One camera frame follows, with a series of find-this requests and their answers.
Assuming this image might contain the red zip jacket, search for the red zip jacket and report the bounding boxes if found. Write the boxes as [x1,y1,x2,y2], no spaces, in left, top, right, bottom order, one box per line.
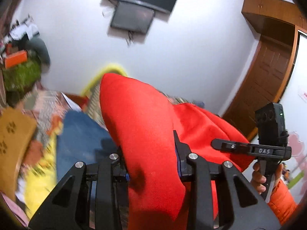
[100,73,252,229]

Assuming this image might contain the orange jacket sleeve forearm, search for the orange jacket sleeve forearm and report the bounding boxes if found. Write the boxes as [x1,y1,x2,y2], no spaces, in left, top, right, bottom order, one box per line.
[268,180,298,225]

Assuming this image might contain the pile of clutter clothes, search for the pile of clutter clothes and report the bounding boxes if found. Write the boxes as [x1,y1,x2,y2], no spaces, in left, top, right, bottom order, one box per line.
[1,15,40,53]

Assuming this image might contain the person right hand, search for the person right hand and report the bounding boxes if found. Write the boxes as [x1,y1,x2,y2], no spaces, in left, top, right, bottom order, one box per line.
[250,161,284,194]

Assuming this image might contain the folded blue jeans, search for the folded blue jeans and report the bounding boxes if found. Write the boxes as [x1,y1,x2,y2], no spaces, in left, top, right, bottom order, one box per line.
[56,111,117,180]

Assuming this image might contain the yellow blanket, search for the yellow blanket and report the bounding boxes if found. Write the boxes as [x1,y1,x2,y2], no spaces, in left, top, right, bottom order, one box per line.
[24,134,57,219]

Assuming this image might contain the brown wooden door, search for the brown wooden door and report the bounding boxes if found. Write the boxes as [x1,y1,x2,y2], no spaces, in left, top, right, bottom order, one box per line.
[223,36,292,140]

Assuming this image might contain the floral green bed quilt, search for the floral green bed quilt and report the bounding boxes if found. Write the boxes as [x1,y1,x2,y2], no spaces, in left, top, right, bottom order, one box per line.
[83,81,205,131]

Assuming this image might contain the wooden lap desk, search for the wooden lap desk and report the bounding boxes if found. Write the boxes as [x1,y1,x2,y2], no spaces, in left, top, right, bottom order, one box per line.
[1,107,36,201]

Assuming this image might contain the yellow round headboard object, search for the yellow round headboard object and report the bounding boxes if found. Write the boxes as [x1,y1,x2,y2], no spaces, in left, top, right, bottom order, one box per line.
[80,64,128,98]

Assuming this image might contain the wooden overhead cabinet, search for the wooden overhead cabinet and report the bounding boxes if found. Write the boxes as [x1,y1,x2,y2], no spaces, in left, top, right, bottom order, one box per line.
[241,0,306,45]

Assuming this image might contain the green covered side table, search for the green covered side table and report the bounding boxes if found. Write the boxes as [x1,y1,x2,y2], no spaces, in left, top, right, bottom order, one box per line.
[3,60,41,91]

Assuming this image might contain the orange box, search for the orange box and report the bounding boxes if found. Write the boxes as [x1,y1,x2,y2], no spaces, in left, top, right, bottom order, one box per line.
[5,50,28,69]

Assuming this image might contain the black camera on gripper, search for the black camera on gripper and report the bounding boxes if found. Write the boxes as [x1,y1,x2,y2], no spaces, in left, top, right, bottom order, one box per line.
[255,102,289,147]

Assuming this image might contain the small black wall monitor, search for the small black wall monitor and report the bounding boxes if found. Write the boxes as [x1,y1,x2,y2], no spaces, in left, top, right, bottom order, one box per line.
[110,2,155,35]

